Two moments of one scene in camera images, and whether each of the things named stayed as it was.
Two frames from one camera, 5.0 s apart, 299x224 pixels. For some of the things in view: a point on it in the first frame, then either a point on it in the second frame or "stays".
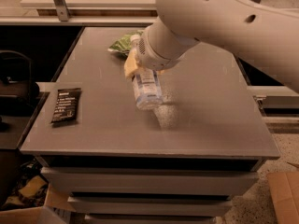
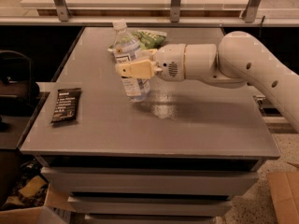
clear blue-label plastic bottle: (147, 83) to (127, 49)
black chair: (17, 89) stays
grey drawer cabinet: (180, 162) stays
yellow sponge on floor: (33, 186) stays
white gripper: (149, 56) to (169, 62)
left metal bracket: (60, 1) stays
